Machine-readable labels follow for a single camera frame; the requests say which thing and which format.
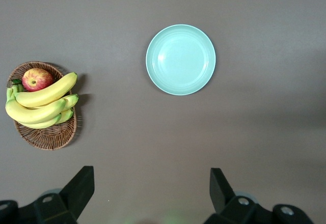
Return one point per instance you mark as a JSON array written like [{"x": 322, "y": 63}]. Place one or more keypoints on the red yellow apple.
[{"x": 37, "y": 80}]

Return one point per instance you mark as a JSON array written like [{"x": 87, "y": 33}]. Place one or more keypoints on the pale green round plate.
[{"x": 180, "y": 61}]

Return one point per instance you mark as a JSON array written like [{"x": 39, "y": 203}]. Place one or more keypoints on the yellow banana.
[
  {"x": 66, "y": 115},
  {"x": 51, "y": 91},
  {"x": 33, "y": 114},
  {"x": 40, "y": 125},
  {"x": 71, "y": 101}
]

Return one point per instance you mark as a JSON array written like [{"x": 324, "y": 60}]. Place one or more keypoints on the brown wicker basket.
[{"x": 48, "y": 138}]

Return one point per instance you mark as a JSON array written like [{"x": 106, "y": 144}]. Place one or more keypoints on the brown table cover mat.
[{"x": 152, "y": 137}]

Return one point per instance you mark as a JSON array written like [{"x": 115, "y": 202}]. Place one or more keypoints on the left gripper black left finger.
[{"x": 76, "y": 193}]

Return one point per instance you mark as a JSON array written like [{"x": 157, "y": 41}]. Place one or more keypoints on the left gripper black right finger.
[{"x": 221, "y": 196}]

